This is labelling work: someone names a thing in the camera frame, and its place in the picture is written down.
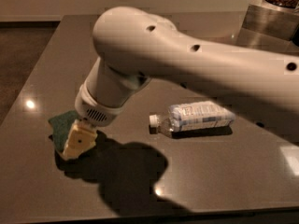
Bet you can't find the green and yellow sponge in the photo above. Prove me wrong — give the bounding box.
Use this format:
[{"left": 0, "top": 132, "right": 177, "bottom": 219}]
[{"left": 48, "top": 110, "right": 78, "bottom": 152}]

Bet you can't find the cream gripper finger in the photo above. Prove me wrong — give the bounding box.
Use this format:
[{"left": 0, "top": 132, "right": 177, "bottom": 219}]
[{"left": 62, "top": 119, "right": 97, "bottom": 160}]

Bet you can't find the clear plastic water bottle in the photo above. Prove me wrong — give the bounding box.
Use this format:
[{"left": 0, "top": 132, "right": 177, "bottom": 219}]
[{"left": 149, "top": 101, "right": 235, "bottom": 133}]

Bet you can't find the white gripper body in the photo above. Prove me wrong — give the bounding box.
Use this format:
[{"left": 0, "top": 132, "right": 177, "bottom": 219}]
[{"left": 75, "top": 83, "right": 122, "bottom": 127}]

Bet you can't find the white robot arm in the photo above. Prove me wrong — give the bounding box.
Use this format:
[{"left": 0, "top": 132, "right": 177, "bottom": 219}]
[{"left": 61, "top": 7, "right": 299, "bottom": 160}]

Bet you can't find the metal container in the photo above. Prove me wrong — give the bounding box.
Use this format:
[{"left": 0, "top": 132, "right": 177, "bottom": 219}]
[{"left": 242, "top": 1, "right": 299, "bottom": 40}]

